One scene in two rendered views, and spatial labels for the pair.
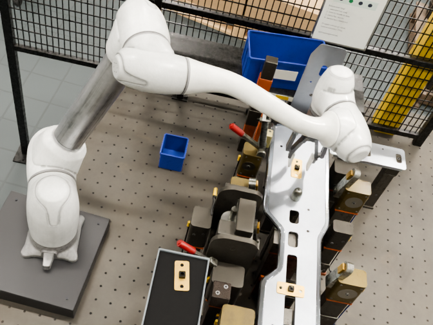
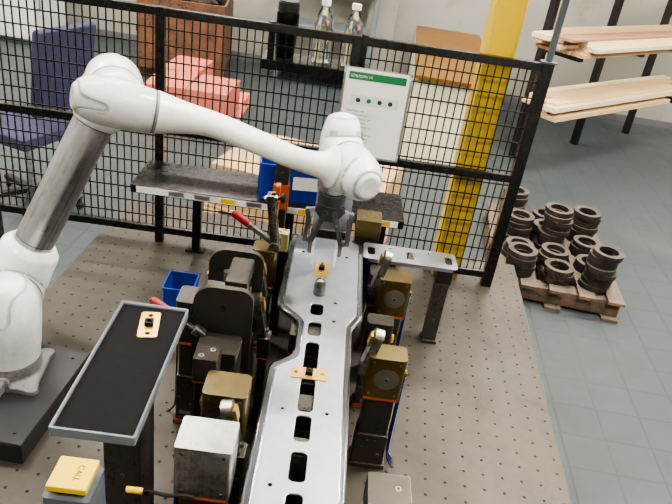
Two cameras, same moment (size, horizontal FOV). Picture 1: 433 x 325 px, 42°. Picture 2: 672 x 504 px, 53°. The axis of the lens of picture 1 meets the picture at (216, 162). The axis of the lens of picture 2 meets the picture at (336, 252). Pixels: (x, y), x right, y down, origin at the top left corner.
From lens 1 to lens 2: 72 cm
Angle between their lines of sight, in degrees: 22
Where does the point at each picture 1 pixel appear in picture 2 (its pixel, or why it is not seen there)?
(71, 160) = (35, 262)
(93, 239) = (63, 373)
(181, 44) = (188, 171)
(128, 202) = not seen: hidden behind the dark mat
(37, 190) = not seen: outside the picture
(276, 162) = (297, 264)
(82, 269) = (42, 403)
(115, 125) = (112, 274)
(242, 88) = (225, 123)
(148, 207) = not seen: hidden behind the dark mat
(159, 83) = (122, 107)
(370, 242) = (434, 376)
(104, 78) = (70, 141)
